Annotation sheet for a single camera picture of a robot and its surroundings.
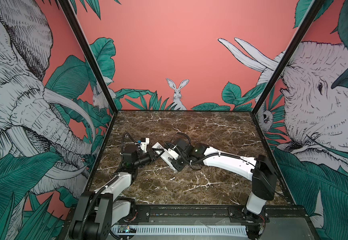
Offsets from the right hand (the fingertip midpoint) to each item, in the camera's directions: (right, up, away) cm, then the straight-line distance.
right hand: (171, 161), depth 79 cm
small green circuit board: (-20, -30, -9) cm, 37 cm away
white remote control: (-3, +4, -1) cm, 5 cm away
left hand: (-4, +6, 0) cm, 7 cm away
